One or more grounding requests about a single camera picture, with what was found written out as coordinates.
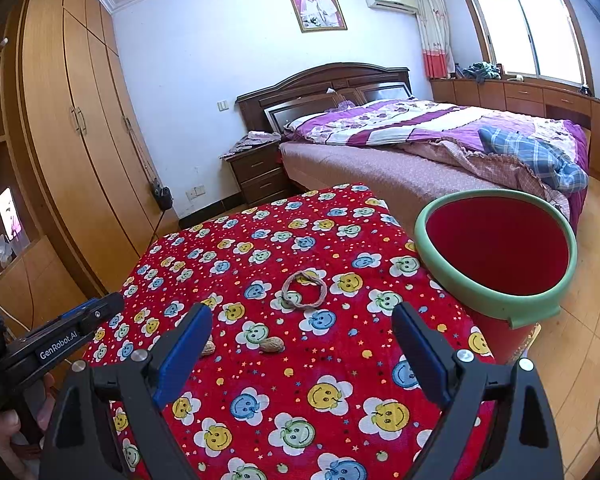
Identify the black charger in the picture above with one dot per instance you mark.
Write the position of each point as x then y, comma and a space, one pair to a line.
162, 197

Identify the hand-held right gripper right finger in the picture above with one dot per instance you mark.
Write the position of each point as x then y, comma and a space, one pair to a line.
420, 355

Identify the blue plaid cloth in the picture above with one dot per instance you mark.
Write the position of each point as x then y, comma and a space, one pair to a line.
530, 152

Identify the bed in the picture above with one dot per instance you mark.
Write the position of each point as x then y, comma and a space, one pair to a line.
380, 175

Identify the red bin with green rim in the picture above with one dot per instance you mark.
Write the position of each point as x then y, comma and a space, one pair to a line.
495, 255

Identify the purple patterned quilt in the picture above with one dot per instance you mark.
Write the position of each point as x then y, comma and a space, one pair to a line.
405, 120

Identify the window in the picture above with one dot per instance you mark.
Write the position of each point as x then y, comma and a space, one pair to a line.
530, 25

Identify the wooden shelf cabinet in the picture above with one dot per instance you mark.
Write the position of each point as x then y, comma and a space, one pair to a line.
35, 270

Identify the red smiley flower tablecloth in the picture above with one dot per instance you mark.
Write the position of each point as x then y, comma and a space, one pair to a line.
280, 375

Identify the phone with lit screen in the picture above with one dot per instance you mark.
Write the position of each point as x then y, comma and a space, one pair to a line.
7, 210

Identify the pink clothes pile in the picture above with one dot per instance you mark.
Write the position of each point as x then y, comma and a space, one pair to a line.
252, 140

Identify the long wooden window cabinet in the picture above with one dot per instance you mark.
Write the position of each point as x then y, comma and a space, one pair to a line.
520, 95

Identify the white and red curtain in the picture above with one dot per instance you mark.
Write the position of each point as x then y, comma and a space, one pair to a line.
432, 35

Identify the person's left hand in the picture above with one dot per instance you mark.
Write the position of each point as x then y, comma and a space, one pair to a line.
5, 435

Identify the white air conditioner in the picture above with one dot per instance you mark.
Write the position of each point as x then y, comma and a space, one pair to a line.
390, 0

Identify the wooden wardrobe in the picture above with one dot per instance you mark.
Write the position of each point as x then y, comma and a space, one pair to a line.
80, 110

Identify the framed wall photo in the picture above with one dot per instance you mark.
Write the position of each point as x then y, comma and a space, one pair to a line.
316, 7

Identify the wall socket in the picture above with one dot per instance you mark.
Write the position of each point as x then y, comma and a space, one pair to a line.
195, 192

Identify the dark wooden headboard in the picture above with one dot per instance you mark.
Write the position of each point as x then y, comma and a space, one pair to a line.
325, 77

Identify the dark wooden nightstand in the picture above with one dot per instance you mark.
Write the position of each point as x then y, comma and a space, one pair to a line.
260, 170

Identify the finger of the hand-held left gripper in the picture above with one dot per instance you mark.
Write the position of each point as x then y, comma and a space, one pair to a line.
107, 312
80, 310

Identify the blue-green clothes pile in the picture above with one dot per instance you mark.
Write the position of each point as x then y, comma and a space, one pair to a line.
480, 71

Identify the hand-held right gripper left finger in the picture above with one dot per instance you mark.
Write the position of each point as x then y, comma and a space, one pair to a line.
180, 355

